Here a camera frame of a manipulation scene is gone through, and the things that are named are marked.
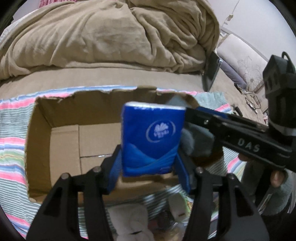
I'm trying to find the blue tissue pack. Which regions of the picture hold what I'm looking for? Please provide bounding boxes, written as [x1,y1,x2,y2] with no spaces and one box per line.
[121,101,186,177]

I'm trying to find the beige fleece blanket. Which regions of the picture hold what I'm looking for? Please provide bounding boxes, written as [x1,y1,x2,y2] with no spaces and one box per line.
[1,1,220,80]

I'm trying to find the open cardboard box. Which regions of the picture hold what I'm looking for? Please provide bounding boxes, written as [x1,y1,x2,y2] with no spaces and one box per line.
[25,87,202,203]

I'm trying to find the grey-blue socks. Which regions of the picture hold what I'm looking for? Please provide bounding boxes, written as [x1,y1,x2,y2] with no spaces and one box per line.
[165,95,216,158]

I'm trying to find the dark tablet leaning upright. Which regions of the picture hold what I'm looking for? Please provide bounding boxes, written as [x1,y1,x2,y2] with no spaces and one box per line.
[202,52,223,92]

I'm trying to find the white floral pillow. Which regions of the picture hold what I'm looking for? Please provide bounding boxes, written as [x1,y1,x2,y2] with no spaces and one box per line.
[217,34,267,92]

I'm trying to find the right hand in grey sleeve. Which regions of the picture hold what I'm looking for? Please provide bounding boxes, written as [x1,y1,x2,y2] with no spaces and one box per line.
[238,154,285,188]

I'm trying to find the striped pastel towel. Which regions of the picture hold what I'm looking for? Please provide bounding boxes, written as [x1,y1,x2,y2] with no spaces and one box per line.
[1,85,245,238]

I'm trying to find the white socks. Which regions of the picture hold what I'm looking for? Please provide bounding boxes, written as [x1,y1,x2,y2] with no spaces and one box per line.
[108,204,154,240]

